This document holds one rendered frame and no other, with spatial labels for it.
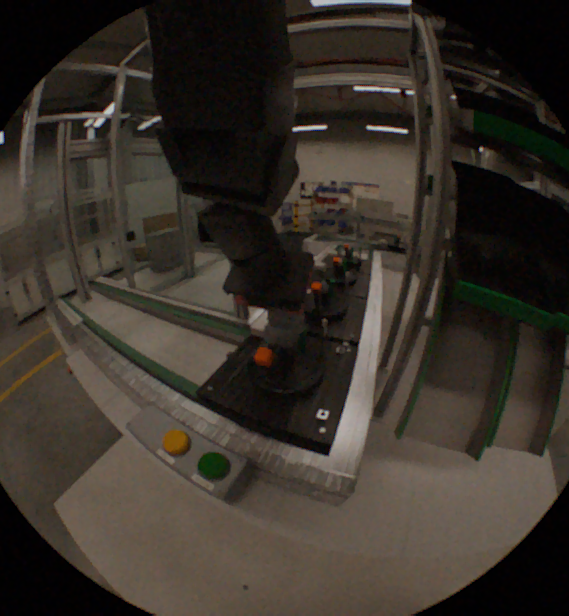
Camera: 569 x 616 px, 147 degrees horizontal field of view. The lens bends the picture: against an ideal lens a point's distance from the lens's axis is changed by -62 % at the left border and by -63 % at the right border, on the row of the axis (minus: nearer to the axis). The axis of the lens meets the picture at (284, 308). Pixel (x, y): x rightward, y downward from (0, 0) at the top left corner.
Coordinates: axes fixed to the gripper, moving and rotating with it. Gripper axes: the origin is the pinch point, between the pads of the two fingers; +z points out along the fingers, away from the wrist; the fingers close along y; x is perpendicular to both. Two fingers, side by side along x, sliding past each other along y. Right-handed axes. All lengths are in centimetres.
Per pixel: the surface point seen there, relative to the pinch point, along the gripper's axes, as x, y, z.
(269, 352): 7.7, -0.5, -1.8
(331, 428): 15.5, -10.4, 5.7
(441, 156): -15.8, -20.6, -16.8
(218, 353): 7.4, 19.9, 16.7
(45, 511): 155, 119, 17
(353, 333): -5.5, -9.8, 21.0
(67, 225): -15, 104, -19
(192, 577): 46.7, -0.6, -3.7
